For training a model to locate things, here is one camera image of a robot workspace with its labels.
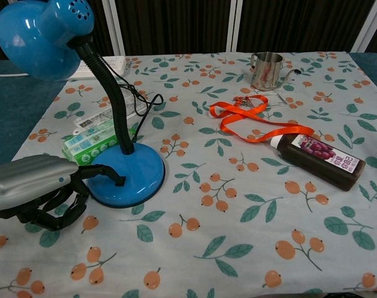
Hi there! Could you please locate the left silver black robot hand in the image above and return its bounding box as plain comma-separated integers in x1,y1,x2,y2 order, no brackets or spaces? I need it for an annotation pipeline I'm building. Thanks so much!
0,154,127,232

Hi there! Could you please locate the blue desk lamp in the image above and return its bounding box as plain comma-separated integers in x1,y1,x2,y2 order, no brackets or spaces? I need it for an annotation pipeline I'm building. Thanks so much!
0,0,166,208

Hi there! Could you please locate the green tissue pack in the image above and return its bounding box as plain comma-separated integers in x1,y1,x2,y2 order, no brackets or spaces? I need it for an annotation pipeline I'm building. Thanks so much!
61,119,136,167

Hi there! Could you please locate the clear plastic printed packet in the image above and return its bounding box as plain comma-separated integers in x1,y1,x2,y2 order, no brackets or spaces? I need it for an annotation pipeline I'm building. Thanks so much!
73,89,149,131

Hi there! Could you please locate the white power strip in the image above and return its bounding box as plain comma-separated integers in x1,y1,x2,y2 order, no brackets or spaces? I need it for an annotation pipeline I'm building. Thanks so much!
0,55,132,81

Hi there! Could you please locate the fruit print tablecloth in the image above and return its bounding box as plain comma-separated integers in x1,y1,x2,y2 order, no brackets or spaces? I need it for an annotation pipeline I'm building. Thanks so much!
0,51,377,298

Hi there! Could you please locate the dark curtain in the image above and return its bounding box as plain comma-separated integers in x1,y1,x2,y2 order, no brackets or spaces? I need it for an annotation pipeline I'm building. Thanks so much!
0,0,377,60

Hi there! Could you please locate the steel spouted pitcher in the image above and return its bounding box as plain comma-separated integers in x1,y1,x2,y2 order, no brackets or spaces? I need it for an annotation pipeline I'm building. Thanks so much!
249,52,303,91

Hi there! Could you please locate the clear badge holder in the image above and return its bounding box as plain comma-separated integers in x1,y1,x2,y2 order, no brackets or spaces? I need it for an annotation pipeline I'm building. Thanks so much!
264,91,290,109

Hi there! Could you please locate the grape juice bottle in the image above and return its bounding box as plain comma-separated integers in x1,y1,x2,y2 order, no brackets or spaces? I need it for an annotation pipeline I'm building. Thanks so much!
270,133,366,192

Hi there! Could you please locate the black lamp power cable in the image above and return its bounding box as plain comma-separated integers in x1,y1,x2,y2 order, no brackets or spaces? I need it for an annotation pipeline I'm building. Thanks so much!
100,55,164,143

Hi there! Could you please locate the white partition post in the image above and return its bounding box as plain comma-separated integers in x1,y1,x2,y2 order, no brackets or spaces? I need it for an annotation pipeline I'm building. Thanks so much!
351,0,377,53
227,0,242,53
100,0,126,57

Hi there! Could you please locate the orange lanyard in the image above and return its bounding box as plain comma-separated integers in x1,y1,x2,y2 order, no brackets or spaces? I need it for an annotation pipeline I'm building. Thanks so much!
209,95,315,144

